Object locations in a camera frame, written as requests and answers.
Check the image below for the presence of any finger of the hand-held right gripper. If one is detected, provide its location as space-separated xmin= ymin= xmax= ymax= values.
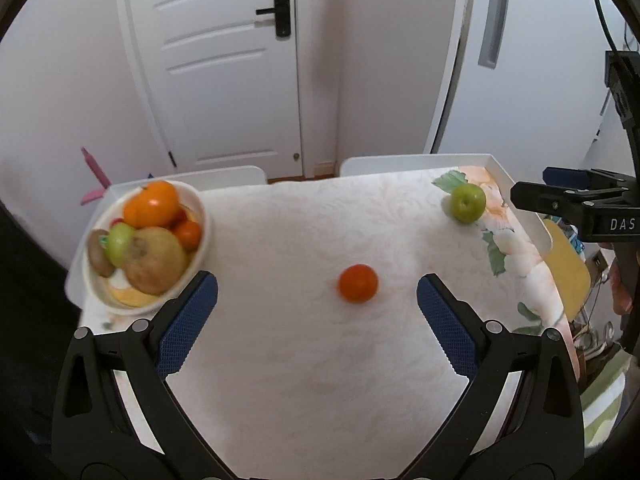
xmin=510 ymin=180 xmax=626 ymax=239
xmin=542 ymin=166 xmax=637 ymax=191

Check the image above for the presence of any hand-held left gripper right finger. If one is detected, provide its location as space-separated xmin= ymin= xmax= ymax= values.
xmin=400 ymin=273 xmax=586 ymax=480

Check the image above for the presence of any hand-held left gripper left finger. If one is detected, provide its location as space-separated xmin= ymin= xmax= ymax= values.
xmin=51 ymin=270 xmax=236 ymax=480

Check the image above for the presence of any white bowl with duck print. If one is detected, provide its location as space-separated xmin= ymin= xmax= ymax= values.
xmin=80 ymin=180 xmax=213 ymax=317

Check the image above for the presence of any green apple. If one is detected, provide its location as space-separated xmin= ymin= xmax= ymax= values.
xmin=450 ymin=183 xmax=487 ymax=223
xmin=106 ymin=223 xmax=137 ymax=267

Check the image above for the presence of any orange-red tomato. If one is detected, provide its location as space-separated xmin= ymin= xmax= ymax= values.
xmin=338 ymin=263 xmax=379 ymax=304
xmin=172 ymin=220 xmax=202 ymax=252

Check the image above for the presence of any person's right hand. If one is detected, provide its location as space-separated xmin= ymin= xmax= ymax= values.
xmin=609 ymin=260 xmax=632 ymax=313

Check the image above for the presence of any yellow chair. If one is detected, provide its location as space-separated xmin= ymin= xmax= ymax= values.
xmin=542 ymin=220 xmax=592 ymax=322

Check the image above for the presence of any large brown pear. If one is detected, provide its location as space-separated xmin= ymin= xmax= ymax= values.
xmin=122 ymin=226 xmax=190 ymax=296

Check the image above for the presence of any white sliding door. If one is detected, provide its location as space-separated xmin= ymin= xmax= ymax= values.
xmin=425 ymin=0 xmax=631 ymax=171

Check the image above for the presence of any brown kiwi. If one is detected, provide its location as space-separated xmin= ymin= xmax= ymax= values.
xmin=88 ymin=230 xmax=117 ymax=278

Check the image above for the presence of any large orange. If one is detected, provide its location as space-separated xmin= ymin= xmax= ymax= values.
xmin=122 ymin=181 xmax=181 ymax=229

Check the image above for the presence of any white floral tablecloth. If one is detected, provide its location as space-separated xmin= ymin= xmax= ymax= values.
xmin=80 ymin=165 xmax=586 ymax=466

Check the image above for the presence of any green striped cloth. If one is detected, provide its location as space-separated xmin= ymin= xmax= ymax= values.
xmin=582 ymin=355 xmax=632 ymax=456

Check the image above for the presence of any white panelled door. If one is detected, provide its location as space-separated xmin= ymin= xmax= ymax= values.
xmin=114 ymin=0 xmax=303 ymax=173

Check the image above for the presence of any black cable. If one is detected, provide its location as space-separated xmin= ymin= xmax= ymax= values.
xmin=591 ymin=0 xmax=640 ymax=76

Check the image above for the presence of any pink long-handled dustpan set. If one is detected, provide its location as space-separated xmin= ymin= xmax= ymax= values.
xmin=80 ymin=147 xmax=113 ymax=206

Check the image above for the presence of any black door handle lock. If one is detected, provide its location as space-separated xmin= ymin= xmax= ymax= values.
xmin=255 ymin=0 xmax=291 ymax=38

